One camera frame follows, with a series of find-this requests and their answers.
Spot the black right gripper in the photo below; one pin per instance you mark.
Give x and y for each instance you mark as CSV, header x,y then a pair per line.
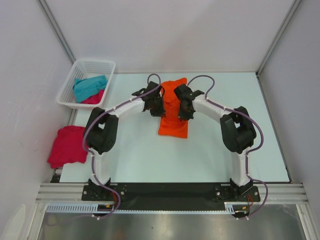
x,y
184,116

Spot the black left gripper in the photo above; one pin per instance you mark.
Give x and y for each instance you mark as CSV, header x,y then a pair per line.
x,y
160,112

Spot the orange t shirt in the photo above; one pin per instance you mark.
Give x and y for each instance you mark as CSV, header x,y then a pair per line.
x,y
170,125

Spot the white plastic mesh basket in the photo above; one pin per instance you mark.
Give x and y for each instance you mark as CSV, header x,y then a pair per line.
x,y
82,69

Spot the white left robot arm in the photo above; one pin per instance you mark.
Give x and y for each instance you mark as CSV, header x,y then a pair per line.
x,y
100,136

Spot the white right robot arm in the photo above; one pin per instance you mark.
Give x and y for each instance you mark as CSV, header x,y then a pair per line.
x,y
237,130

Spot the pink t shirt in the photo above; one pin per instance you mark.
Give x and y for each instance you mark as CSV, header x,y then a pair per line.
x,y
94,99

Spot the teal t shirt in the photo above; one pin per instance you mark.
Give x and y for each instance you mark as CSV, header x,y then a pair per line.
x,y
85,88

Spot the folded red t shirt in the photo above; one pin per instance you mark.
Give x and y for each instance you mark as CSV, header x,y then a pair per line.
x,y
67,147

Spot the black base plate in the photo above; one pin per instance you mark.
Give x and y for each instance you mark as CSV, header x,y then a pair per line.
x,y
199,195

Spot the white slotted cable duct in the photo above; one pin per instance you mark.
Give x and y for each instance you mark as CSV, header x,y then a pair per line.
x,y
96,209

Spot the aluminium frame rail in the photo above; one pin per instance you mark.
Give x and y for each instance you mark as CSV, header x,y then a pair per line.
x,y
277,193

